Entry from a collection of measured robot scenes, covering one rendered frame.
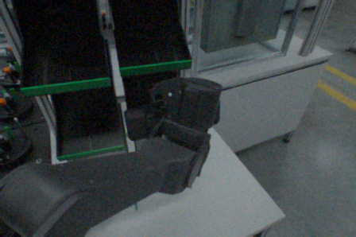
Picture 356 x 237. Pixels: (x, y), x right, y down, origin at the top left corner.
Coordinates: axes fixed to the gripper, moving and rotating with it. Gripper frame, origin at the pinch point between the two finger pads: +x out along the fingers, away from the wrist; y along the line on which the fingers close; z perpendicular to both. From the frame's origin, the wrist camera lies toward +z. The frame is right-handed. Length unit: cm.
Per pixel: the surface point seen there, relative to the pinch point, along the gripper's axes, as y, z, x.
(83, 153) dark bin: 18.6, -5.3, -3.1
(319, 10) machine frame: -109, 7, 78
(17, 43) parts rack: 24.7, 15.7, 2.8
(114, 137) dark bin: 12.2, -5.0, 0.5
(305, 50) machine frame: -109, -17, 83
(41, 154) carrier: 38, -22, 28
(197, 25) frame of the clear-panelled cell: -32, 7, 71
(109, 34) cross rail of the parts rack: 9.3, 15.2, 5.7
